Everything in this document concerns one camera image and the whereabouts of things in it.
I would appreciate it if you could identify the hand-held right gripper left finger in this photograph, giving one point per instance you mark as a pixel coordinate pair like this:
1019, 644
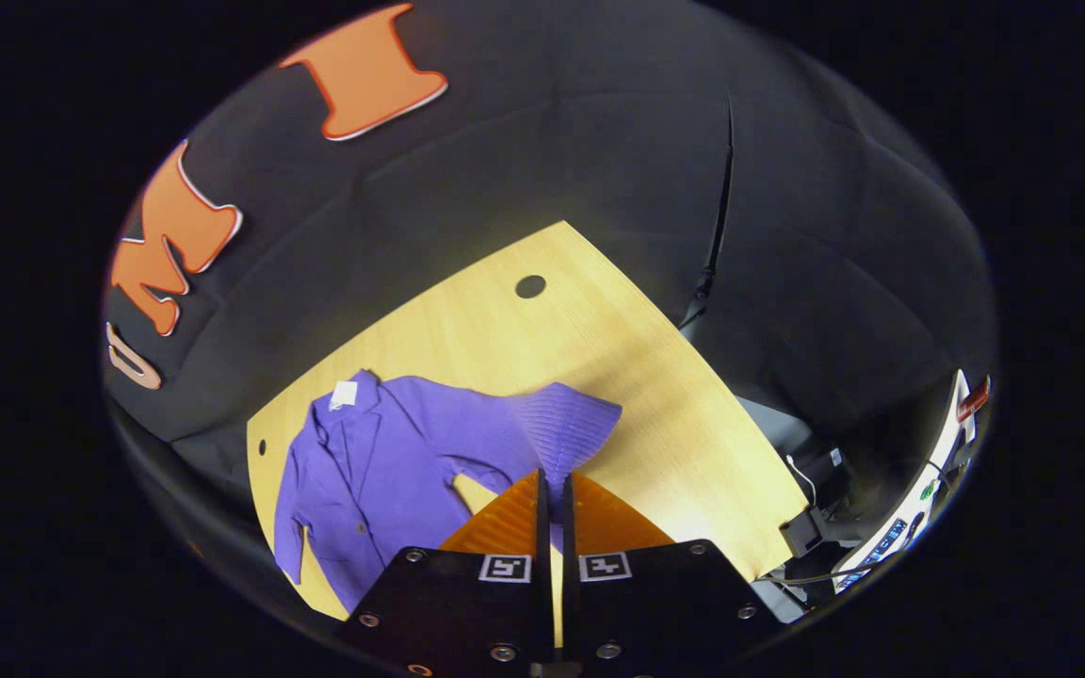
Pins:
542, 527

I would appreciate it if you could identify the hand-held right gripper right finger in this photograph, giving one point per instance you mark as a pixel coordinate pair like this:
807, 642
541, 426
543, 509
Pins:
568, 527

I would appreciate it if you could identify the black box with white label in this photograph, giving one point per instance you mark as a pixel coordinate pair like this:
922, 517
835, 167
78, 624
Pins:
820, 471

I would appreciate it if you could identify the small red object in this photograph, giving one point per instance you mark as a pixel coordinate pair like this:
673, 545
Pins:
973, 398

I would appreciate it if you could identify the purple knitted cardigan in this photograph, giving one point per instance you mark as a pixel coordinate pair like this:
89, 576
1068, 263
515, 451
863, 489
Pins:
392, 461

